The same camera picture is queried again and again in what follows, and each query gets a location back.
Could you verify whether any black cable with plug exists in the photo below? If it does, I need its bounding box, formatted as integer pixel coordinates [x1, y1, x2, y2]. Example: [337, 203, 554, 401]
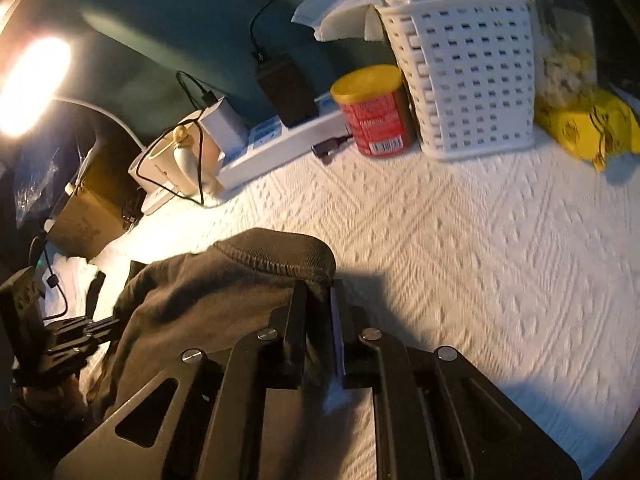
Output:
[30, 235, 71, 321]

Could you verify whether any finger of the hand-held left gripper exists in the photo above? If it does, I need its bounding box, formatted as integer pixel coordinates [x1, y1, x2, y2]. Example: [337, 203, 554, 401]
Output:
[47, 316, 121, 344]
[42, 337, 99, 361]

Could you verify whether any white charger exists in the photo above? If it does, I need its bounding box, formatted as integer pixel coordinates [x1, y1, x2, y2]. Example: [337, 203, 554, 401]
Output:
[200, 97, 250, 153]

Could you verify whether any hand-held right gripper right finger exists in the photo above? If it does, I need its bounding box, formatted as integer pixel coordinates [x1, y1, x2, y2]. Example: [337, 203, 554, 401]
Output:
[330, 279, 583, 480]

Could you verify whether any red can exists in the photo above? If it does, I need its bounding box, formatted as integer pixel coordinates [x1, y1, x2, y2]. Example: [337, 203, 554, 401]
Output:
[330, 64, 418, 157]

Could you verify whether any white plastic basket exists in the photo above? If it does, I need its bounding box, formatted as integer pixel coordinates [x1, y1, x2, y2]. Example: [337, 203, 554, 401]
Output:
[375, 0, 538, 161]

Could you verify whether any white power strip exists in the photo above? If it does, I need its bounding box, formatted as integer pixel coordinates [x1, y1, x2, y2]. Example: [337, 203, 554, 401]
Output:
[217, 95, 351, 191]

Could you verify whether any brown t-shirt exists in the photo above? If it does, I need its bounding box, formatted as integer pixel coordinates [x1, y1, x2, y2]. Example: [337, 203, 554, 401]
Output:
[87, 227, 337, 480]

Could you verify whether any black clip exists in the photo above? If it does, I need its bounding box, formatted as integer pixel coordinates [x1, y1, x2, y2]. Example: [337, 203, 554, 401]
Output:
[122, 195, 143, 231]

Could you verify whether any cardboard box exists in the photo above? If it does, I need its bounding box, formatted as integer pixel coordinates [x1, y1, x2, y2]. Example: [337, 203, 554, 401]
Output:
[47, 187, 133, 261]

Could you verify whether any black charger cable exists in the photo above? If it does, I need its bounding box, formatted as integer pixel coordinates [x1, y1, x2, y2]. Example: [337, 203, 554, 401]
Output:
[135, 71, 221, 207]

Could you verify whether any yellow snack bag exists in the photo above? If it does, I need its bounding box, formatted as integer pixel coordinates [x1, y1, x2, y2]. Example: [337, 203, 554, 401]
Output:
[535, 87, 640, 173]

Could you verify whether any black adapter cable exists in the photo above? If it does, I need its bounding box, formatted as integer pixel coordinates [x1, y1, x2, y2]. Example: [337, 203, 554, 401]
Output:
[248, 0, 312, 61]

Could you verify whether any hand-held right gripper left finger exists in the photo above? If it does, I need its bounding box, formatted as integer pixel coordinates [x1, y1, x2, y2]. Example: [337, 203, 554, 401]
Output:
[52, 281, 307, 480]

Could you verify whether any black flat strap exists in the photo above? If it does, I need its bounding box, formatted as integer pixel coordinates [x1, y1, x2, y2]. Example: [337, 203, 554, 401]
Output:
[85, 271, 107, 318]

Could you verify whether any clear jar with white lid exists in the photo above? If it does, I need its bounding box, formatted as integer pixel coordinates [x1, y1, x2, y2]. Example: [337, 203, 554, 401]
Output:
[530, 0, 601, 111]

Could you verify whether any small cream figurine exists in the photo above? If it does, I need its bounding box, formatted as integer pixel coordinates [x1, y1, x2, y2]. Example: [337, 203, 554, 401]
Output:
[172, 126, 224, 194]

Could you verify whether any clear plastic bag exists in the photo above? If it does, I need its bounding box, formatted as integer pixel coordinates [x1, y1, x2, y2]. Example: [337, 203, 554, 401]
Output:
[12, 145, 96, 226]

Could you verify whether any white tissue paper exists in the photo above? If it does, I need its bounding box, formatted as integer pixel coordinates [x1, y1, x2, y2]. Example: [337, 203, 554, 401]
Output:
[291, 0, 386, 43]

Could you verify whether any white desk lamp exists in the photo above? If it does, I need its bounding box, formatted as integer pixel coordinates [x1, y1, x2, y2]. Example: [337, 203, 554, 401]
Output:
[0, 35, 226, 213]

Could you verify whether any black usb plug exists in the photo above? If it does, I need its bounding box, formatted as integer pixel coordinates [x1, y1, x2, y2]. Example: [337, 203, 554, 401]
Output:
[312, 135, 353, 163]

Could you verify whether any white textured blanket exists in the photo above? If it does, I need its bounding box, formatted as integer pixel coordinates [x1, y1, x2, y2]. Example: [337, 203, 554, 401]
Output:
[40, 85, 640, 480]

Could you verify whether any black power adapter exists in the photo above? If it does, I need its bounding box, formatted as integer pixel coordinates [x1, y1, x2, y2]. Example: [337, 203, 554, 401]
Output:
[255, 50, 321, 128]

